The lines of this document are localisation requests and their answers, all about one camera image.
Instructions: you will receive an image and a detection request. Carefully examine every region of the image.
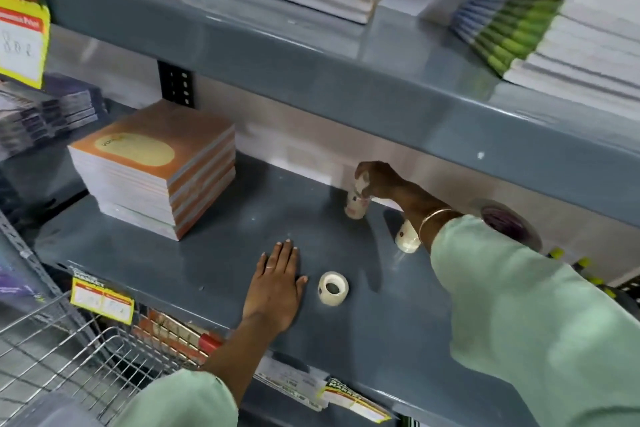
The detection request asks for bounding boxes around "stack of green-spined books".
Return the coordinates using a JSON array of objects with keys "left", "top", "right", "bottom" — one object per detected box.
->
[{"left": 450, "top": 0, "right": 640, "bottom": 121}]

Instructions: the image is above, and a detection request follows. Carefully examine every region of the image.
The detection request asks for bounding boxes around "stack of dark notebooks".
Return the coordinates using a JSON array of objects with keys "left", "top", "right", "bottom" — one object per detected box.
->
[{"left": 0, "top": 73, "right": 104, "bottom": 160}]

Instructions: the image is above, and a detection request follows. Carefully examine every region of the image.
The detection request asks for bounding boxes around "light green shirt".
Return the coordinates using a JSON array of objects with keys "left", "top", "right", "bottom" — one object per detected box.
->
[{"left": 111, "top": 215, "right": 640, "bottom": 427}]

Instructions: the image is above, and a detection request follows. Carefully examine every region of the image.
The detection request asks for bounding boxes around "person's left hand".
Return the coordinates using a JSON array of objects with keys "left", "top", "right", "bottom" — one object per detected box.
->
[{"left": 242, "top": 240, "right": 309, "bottom": 335}]

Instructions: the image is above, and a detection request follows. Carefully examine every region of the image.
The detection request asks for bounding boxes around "white shelf label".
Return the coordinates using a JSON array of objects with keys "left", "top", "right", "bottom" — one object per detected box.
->
[{"left": 253, "top": 355, "right": 330, "bottom": 412}]

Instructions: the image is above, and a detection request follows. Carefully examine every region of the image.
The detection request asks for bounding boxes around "yellow price sign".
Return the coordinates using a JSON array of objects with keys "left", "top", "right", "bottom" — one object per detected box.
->
[{"left": 0, "top": 0, "right": 51, "bottom": 90}]

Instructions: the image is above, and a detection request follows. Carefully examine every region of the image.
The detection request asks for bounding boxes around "yellow shelf price tag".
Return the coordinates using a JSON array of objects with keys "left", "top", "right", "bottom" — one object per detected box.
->
[
  {"left": 318, "top": 377, "right": 392, "bottom": 424},
  {"left": 70, "top": 277, "right": 135, "bottom": 326}
]

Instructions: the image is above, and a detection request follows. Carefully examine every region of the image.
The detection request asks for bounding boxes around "person's right hand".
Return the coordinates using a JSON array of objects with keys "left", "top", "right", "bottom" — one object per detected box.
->
[{"left": 354, "top": 161, "right": 409, "bottom": 202}]

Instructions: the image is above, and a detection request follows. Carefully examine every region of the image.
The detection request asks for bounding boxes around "stack of orange notebooks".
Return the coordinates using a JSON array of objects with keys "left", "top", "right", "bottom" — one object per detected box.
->
[{"left": 68, "top": 100, "right": 237, "bottom": 241}]

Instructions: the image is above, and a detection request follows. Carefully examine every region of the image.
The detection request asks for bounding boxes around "person's right forearm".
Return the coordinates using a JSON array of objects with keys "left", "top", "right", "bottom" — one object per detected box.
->
[{"left": 397, "top": 186, "right": 463, "bottom": 253}]

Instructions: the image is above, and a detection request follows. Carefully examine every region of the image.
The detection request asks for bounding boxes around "purple tape disc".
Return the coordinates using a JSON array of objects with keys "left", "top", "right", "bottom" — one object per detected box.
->
[{"left": 470, "top": 198, "right": 544, "bottom": 253}]

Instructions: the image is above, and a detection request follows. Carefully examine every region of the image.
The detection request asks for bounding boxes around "white tape roll red label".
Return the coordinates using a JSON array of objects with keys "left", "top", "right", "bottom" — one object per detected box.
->
[{"left": 344, "top": 172, "right": 374, "bottom": 220}]

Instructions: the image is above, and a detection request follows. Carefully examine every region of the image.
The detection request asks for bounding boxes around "grey perforated metal brace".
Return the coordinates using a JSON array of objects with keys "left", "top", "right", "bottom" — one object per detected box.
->
[{"left": 0, "top": 211, "right": 68, "bottom": 307}]

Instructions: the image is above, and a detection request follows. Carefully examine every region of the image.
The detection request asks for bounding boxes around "gold bangle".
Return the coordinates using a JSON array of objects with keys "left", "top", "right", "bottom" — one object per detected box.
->
[{"left": 418, "top": 209, "right": 462, "bottom": 243}]

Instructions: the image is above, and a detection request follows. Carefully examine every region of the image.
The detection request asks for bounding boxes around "black slotted shelf upright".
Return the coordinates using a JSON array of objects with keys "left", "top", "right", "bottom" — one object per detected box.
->
[{"left": 157, "top": 60, "right": 196, "bottom": 109}]

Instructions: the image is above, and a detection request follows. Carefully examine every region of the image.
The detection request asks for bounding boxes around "row of orange packets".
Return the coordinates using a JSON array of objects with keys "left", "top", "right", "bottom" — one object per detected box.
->
[{"left": 131, "top": 309, "right": 224, "bottom": 366}]

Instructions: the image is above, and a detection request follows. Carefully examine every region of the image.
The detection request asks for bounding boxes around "wire shopping cart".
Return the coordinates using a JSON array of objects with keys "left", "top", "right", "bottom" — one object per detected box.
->
[{"left": 0, "top": 291, "right": 203, "bottom": 427}]

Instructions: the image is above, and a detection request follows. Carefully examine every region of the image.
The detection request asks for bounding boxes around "grey metal shelf board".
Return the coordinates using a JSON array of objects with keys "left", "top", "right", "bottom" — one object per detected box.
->
[
  {"left": 0, "top": 0, "right": 640, "bottom": 228},
  {"left": 33, "top": 100, "right": 538, "bottom": 427}
]

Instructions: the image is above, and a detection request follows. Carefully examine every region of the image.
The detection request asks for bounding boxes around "person's left forearm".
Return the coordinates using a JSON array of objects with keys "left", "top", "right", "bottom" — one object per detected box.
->
[{"left": 199, "top": 314, "right": 293, "bottom": 408}]

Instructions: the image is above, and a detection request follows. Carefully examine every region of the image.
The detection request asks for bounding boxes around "row of yellow-capped markers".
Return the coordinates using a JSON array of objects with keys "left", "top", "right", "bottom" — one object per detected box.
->
[{"left": 548, "top": 248, "right": 619, "bottom": 299}]

